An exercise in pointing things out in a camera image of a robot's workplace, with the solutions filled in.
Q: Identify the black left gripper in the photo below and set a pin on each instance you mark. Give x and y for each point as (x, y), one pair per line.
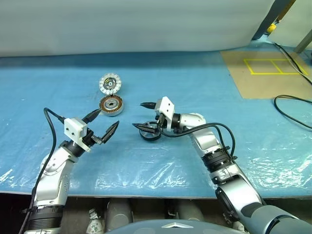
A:
(89, 140)

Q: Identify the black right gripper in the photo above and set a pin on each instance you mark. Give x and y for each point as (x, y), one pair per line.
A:
(161, 121)

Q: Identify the silver motor stator copper windings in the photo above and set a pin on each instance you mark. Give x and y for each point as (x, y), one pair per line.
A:
(117, 110)

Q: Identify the black spoked motor cover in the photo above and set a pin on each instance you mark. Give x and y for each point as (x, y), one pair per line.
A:
(146, 139)

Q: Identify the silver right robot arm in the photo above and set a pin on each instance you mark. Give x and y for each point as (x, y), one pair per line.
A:
(207, 139)

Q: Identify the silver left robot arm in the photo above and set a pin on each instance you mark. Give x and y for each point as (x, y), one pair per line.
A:
(56, 170)

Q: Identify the blue plastic table sheet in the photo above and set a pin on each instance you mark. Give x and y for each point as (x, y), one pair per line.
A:
(195, 85)

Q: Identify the grey rounded cylinder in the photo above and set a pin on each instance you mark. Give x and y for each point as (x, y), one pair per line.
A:
(118, 212)
(189, 209)

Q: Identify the white foam backdrop sheet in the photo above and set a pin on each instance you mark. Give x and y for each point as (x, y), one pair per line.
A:
(122, 24)

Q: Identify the white crumpled packaging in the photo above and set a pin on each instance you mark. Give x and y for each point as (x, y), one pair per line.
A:
(95, 223)

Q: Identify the grey robot torso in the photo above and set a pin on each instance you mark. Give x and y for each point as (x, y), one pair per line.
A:
(158, 228)

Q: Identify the brown cardboard sheet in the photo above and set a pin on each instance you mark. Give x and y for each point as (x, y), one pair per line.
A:
(256, 85)

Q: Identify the small yellow object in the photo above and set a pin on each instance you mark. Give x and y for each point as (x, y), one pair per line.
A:
(271, 28)

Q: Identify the brown wooden bar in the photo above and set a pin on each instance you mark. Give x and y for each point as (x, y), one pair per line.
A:
(284, 13)

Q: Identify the grey metal leg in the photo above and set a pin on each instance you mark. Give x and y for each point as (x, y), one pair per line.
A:
(303, 42)

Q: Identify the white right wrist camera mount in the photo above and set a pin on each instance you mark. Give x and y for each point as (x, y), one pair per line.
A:
(167, 106)

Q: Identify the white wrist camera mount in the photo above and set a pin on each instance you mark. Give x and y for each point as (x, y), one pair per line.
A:
(167, 106)
(73, 128)

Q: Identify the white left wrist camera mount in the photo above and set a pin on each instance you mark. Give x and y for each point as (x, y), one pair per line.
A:
(73, 128)

